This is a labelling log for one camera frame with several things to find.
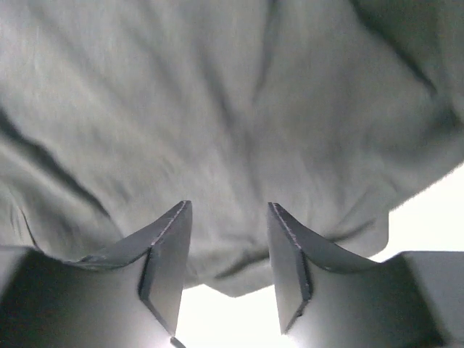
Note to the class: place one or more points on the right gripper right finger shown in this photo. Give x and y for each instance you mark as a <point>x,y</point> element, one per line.
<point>329,297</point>

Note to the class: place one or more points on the black long sleeve shirt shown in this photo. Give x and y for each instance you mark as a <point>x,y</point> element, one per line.
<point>114,111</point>

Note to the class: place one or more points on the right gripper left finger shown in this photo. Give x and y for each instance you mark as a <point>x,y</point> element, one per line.
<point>125,295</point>

